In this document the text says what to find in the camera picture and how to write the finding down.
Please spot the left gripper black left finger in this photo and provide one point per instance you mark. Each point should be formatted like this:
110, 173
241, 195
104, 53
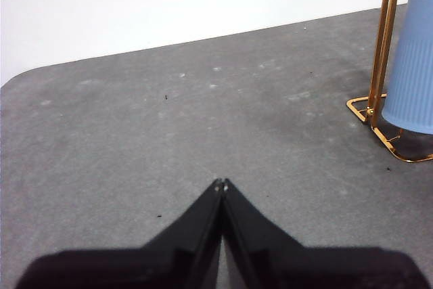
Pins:
135, 268

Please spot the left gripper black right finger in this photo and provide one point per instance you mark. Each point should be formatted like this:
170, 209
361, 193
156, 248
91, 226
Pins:
321, 268

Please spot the blue ribbed plastic cup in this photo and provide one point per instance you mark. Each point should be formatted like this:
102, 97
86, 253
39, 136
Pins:
412, 65

